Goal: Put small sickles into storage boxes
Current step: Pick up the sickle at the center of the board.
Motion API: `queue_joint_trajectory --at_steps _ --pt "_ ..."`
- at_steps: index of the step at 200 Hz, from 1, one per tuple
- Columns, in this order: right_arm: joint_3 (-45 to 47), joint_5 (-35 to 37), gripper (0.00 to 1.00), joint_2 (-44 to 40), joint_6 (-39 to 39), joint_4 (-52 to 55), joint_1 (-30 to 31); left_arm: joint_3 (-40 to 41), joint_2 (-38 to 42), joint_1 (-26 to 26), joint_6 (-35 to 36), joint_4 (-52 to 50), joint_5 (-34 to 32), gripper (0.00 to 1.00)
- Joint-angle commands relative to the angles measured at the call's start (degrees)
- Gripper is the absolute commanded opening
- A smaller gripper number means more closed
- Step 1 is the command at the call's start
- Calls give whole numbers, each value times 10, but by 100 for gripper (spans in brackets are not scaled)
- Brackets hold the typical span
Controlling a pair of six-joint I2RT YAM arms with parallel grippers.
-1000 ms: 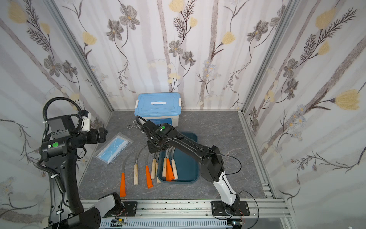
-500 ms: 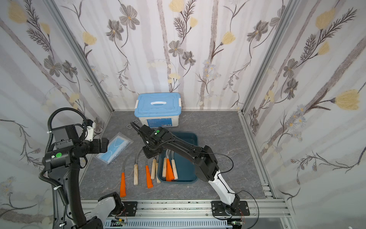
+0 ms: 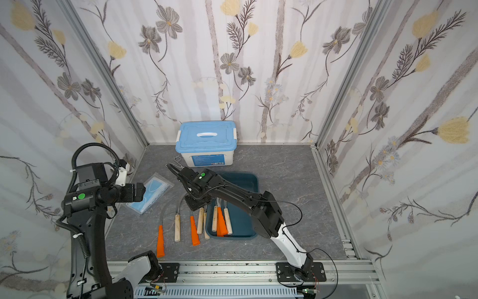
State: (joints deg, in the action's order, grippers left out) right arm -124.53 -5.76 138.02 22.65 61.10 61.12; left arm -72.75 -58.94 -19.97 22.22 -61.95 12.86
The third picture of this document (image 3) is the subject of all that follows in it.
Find wooden handle sickle group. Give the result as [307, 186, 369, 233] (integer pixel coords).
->
[212, 205, 218, 232]

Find orange handle sickle group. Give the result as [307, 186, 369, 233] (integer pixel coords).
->
[217, 214, 224, 237]

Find thin orange handle sickle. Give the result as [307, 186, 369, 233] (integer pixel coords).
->
[217, 199, 228, 237]

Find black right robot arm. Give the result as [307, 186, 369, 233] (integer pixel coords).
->
[167, 163, 314, 280]

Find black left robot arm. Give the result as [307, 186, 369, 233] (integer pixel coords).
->
[56, 180, 163, 299]

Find white storage box blue lid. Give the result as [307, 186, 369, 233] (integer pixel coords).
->
[176, 121, 238, 168]

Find teal plastic storage bin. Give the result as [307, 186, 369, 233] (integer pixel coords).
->
[207, 171, 259, 240]

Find bagged blue face masks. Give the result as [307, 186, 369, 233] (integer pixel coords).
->
[126, 173, 174, 215]

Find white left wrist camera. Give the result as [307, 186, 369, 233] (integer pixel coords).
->
[115, 159, 131, 187]

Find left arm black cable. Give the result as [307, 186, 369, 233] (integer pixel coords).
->
[66, 142, 122, 188]

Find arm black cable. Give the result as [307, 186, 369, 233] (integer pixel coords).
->
[66, 142, 122, 188]
[166, 162, 339, 299]

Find orange handle sickle far left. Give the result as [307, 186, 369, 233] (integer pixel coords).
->
[156, 201, 171, 258]

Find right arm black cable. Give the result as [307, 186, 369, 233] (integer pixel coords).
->
[166, 162, 339, 299]

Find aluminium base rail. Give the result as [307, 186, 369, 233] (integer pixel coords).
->
[100, 238, 378, 299]

